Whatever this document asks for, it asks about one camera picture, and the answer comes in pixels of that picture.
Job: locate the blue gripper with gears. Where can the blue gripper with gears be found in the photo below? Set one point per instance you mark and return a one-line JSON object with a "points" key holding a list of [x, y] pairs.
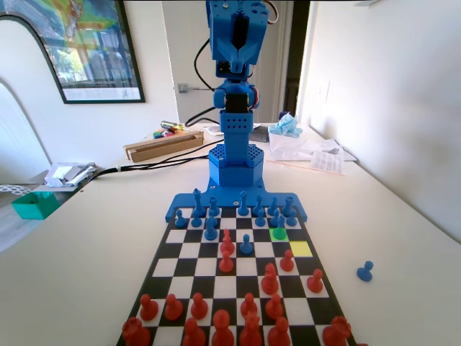
{"points": [[238, 55]]}

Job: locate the blue chess rook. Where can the blue chess rook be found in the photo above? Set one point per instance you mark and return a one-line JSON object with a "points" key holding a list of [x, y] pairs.
{"points": [[287, 206], [213, 204]]}

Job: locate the blue chess king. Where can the blue chess king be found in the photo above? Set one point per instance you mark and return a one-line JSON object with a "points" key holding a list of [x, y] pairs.
{"points": [[197, 205]]}

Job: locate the blue chess pawn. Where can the blue chess pawn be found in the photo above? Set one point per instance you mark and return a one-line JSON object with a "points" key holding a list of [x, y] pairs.
{"points": [[365, 272], [180, 220], [212, 213], [260, 220], [276, 218], [291, 220], [246, 246], [196, 220]]}

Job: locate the red chess pawn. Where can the red chess pawn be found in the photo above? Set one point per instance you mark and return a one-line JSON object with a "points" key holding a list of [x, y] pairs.
{"points": [[287, 261], [173, 307], [225, 263], [148, 307], [199, 306], [315, 281], [248, 304], [273, 305]]}

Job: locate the red chess king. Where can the red chess king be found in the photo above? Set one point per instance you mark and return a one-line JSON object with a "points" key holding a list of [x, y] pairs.
{"points": [[222, 329]]}

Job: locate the red chess queen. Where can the red chess queen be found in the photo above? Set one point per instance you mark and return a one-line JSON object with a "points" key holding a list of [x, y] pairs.
{"points": [[251, 331]]}

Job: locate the red chess bishop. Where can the red chess bishop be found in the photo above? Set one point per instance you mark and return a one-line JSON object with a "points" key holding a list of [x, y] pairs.
{"points": [[278, 333], [194, 333]]}

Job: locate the red chess rook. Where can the red chess rook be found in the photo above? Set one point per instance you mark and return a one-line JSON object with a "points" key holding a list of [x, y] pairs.
{"points": [[336, 331], [136, 333]]}

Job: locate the white door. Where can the white door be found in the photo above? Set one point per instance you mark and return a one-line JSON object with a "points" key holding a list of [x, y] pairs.
{"points": [[180, 43]]}

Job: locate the white paper sheet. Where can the white paper sheet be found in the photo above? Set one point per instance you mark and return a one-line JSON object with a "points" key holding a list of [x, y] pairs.
{"points": [[213, 130]]}

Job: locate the dark grey flat box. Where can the dark grey flat box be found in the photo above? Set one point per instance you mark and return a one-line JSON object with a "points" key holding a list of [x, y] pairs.
{"points": [[261, 133]]}

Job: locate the blue white crumpled cloth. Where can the blue white crumpled cloth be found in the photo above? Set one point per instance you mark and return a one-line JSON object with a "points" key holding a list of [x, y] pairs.
{"points": [[286, 126]]}

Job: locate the yellow green cylinder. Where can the yellow green cylinder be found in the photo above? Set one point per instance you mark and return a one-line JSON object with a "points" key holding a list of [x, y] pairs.
{"points": [[172, 125]]}

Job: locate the clear plastic bag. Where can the clear plastic bag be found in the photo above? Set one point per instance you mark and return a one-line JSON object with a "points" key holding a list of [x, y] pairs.
{"points": [[288, 146]]}

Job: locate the colourful marker set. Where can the colourful marker set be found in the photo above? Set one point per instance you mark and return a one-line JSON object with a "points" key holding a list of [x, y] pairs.
{"points": [[162, 135]]}

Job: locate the long cardboard box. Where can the long cardboard box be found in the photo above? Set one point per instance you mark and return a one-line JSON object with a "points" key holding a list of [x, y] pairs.
{"points": [[162, 149]]}

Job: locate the black framed poster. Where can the black framed poster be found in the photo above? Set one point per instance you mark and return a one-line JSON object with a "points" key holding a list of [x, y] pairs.
{"points": [[97, 47]]}

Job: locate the printed paper sheet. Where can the printed paper sheet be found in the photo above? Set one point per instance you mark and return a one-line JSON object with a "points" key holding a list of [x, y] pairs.
{"points": [[327, 162]]}

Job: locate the pile of crumpled papers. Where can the pile of crumpled papers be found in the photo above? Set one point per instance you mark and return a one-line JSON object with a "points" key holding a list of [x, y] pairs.
{"points": [[68, 173]]}

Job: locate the white arched panel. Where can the white arched panel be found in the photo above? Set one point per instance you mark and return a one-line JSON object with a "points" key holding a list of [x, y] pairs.
{"points": [[21, 72]]}

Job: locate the black and white chessboard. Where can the black and white chessboard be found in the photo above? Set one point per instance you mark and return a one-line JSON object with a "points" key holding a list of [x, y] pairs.
{"points": [[201, 268]]}

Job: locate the green plastic bin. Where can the green plastic bin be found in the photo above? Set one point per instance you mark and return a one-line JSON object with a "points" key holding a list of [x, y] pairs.
{"points": [[34, 209]]}

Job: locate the white perforated item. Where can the white perforated item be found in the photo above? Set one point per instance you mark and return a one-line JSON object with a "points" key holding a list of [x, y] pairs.
{"points": [[11, 188]]}

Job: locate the blue housed wrist camera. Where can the blue housed wrist camera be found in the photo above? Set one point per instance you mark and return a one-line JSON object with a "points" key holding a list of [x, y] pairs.
{"points": [[227, 67]]}

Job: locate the blue arm base plate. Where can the blue arm base plate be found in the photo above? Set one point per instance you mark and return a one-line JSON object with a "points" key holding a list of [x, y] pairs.
{"points": [[187, 203]]}

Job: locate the red arm base plate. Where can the red arm base plate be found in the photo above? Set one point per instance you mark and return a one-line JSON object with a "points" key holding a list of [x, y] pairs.
{"points": [[362, 344]]}

